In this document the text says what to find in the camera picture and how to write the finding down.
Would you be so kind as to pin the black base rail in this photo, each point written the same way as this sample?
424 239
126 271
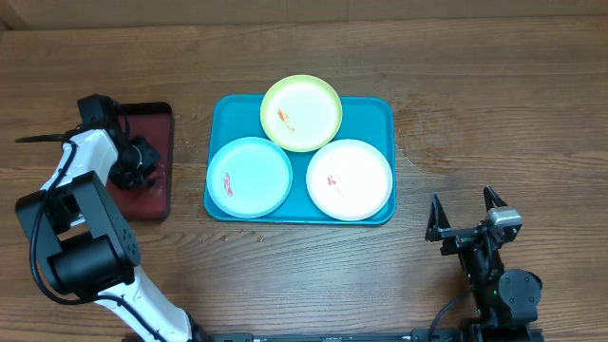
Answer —
416 335

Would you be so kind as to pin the light blue plate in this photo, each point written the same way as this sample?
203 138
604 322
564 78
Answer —
249 178

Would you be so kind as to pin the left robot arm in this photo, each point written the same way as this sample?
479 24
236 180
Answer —
81 247

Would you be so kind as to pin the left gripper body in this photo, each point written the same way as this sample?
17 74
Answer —
135 163

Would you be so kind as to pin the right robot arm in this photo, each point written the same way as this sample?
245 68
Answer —
506 300

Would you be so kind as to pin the teal plastic tray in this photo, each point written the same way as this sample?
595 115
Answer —
367 119

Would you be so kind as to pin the white plate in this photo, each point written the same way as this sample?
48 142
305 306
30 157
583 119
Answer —
349 180

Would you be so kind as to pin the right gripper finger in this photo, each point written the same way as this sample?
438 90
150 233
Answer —
491 199
437 221

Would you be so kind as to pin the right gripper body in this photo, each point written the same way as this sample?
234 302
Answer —
475 256

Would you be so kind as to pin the green plate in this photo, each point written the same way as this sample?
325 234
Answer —
301 113

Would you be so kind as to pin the black red-lined tray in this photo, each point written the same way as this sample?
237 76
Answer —
151 199

